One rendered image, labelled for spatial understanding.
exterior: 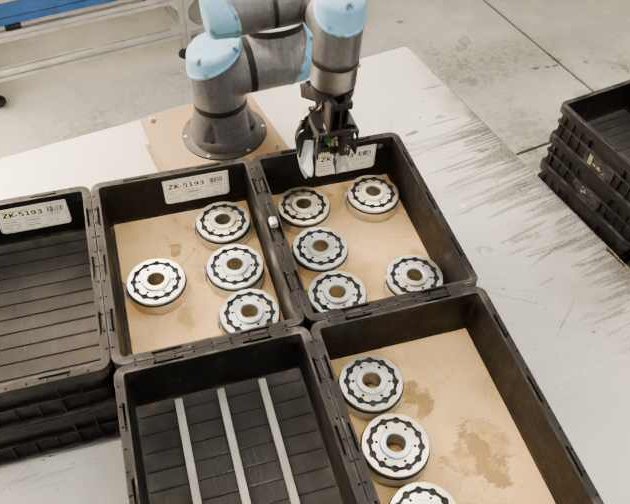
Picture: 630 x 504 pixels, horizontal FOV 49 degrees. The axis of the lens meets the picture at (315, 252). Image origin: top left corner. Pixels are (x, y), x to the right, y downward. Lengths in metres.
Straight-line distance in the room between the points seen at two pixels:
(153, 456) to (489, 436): 0.52
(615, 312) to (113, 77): 2.34
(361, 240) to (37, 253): 0.61
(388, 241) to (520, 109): 1.85
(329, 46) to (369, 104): 0.80
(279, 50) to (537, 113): 1.82
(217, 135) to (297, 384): 0.62
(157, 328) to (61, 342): 0.16
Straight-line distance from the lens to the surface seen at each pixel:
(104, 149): 1.77
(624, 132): 2.32
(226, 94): 1.48
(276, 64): 1.48
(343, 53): 1.08
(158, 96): 3.07
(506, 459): 1.14
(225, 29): 1.12
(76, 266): 1.35
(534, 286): 1.51
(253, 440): 1.11
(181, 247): 1.34
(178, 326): 1.23
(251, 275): 1.25
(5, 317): 1.32
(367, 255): 1.32
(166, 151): 1.59
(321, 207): 1.35
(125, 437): 1.03
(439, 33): 3.50
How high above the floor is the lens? 1.84
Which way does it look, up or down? 50 degrees down
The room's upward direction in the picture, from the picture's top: 2 degrees clockwise
